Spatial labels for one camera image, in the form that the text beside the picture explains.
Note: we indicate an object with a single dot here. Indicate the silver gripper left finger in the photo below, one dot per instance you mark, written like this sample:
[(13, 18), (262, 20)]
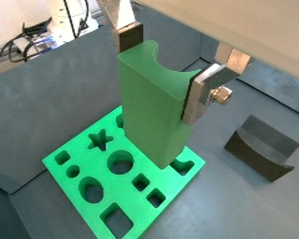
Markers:
[(127, 30)]

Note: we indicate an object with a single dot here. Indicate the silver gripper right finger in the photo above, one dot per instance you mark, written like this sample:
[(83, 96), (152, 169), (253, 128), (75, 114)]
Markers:
[(207, 87)]

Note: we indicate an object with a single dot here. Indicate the green arch block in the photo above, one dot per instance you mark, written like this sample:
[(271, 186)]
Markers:
[(154, 93)]

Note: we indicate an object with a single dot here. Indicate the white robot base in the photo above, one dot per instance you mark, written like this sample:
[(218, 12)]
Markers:
[(71, 20)]

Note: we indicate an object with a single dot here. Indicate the dark grey arch holder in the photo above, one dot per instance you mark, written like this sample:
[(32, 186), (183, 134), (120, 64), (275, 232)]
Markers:
[(263, 148)]

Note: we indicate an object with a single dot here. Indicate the green shape sorter board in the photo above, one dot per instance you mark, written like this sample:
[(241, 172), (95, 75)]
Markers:
[(115, 186)]

